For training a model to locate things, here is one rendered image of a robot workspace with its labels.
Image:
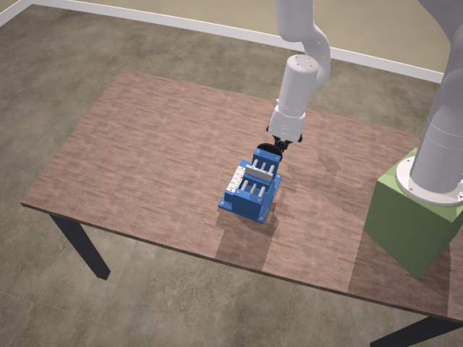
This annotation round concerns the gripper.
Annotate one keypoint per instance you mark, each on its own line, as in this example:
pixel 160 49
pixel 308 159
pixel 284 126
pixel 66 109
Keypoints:
pixel 285 127

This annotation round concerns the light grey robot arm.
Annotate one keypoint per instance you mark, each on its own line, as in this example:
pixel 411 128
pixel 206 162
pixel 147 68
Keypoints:
pixel 436 176

